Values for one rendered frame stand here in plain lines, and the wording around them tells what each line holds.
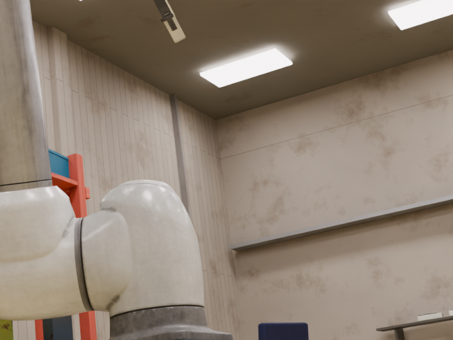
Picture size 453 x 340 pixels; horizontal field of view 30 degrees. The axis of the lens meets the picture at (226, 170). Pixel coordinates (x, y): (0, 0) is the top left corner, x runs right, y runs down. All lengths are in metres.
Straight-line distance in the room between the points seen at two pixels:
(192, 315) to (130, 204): 0.20
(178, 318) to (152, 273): 0.08
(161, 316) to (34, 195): 0.28
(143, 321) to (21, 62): 0.45
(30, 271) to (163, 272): 0.21
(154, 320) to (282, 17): 9.96
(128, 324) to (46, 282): 0.14
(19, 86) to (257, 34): 10.18
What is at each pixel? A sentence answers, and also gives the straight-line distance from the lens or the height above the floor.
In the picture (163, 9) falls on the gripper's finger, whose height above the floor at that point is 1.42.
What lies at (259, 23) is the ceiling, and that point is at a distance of 11.23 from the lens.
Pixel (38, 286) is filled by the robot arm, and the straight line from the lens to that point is 1.35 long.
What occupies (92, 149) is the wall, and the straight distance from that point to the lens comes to 10.83.
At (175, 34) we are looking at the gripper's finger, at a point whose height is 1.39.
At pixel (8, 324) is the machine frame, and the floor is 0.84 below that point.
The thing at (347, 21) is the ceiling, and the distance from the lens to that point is 11.60.
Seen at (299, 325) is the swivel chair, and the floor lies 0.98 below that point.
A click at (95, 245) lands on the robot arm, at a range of 1.34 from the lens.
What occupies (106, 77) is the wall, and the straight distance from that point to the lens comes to 11.61.
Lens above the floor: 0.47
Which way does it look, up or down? 17 degrees up
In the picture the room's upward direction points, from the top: 7 degrees counter-clockwise
